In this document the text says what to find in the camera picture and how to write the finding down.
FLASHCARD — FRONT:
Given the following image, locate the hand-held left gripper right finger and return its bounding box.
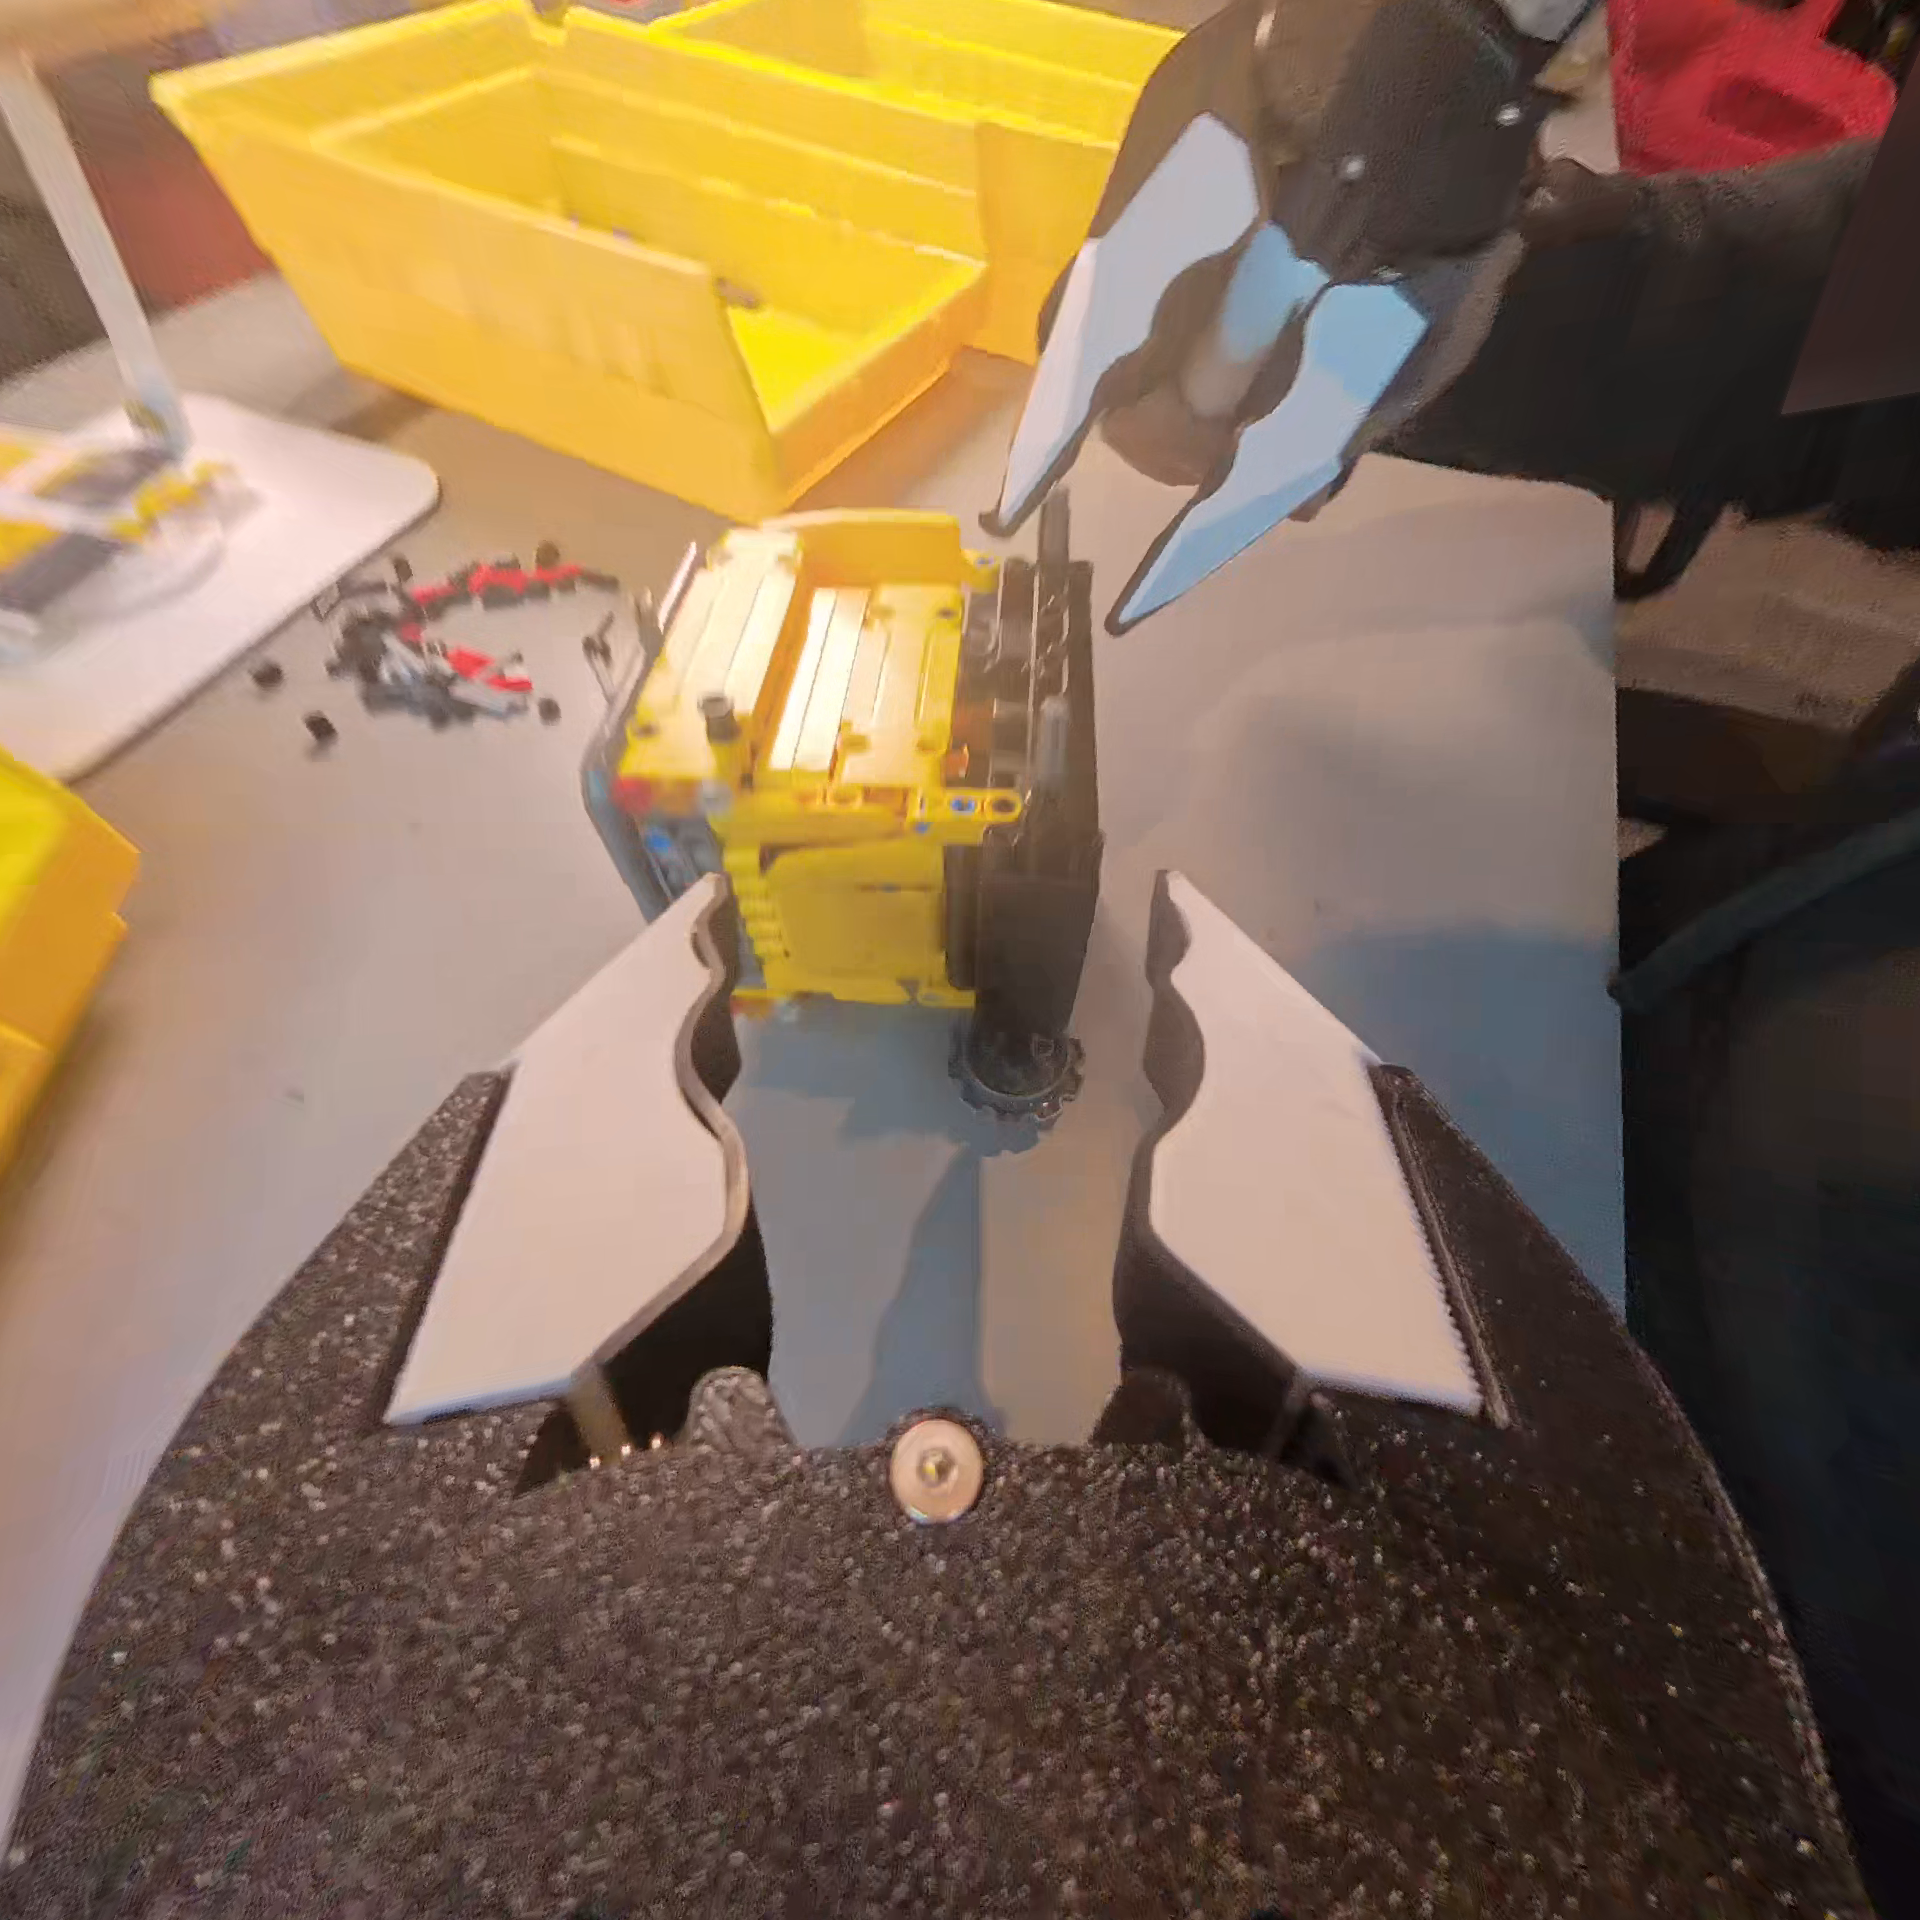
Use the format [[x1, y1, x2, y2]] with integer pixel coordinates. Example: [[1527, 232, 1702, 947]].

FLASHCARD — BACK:
[[1118, 871, 1498, 1460]]

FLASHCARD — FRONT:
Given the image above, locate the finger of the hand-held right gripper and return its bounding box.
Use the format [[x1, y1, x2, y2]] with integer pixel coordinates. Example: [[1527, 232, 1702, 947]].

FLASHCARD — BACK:
[[1105, 272, 1443, 637], [985, 115, 1265, 542]]

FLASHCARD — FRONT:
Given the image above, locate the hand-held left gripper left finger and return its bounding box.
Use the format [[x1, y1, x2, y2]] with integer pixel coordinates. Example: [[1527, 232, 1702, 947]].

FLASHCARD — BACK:
[[383, 879, 771, 1425]]

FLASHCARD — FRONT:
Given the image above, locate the black yellow toy brick vehicle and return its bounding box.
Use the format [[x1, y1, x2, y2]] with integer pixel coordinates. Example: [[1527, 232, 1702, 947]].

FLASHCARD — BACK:
[[586, 495, 1108, 1161]]

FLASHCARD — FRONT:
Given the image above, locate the person's right forearm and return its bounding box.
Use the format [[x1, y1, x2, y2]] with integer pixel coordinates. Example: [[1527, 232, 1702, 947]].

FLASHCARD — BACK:
[[1396, 135, 1920, 529]]

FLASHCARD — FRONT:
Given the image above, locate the grey desk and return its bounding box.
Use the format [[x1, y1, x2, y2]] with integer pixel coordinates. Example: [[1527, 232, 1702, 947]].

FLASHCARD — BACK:
[[0, 302, 1641, 1863]]

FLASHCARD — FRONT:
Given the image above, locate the yellow plastic bin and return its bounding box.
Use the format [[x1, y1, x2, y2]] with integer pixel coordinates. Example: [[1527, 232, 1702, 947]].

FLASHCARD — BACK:
[[646, 0, 1204, 366], [0, 748, 147, 1161]]

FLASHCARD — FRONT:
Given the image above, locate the red plastic bin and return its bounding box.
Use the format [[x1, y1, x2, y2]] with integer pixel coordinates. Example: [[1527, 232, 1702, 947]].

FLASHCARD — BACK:
[[1603, 0, 1895, 168]]

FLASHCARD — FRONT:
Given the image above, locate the pile of small brick parts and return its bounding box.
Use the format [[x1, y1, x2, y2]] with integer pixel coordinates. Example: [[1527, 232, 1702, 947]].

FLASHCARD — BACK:
[[254, 537, 620, 755]]

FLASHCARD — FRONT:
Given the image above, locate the yellow plastic box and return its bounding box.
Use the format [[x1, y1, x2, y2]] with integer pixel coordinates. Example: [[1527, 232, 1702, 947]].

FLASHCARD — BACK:
[[151, 0, 995, 520]]

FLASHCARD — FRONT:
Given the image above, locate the sticker sheet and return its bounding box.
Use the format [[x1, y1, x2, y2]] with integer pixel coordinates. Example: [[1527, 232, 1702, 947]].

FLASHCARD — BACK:
[[0, 420, 230, 620]]

